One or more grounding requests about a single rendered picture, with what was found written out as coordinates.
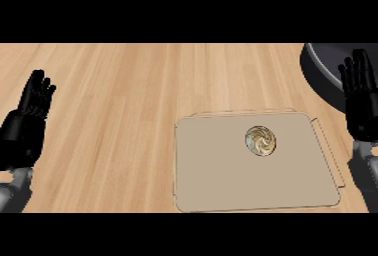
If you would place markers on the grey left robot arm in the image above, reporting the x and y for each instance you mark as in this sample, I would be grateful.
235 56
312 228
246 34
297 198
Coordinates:
14 190

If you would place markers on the swirled frosting cupcake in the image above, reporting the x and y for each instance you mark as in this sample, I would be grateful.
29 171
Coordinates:
260 141

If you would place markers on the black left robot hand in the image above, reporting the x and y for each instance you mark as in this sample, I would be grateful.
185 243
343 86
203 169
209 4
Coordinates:
26 126

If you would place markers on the dark grey pot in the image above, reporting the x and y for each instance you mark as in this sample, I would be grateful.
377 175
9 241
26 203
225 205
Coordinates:
325 73

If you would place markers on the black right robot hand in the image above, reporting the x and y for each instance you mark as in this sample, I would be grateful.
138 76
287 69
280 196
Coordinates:
362 106

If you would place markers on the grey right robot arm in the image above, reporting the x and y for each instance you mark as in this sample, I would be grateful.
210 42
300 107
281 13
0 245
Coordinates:
367 173

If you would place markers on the beige flat tray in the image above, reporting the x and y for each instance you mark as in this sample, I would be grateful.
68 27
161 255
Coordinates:
256 163

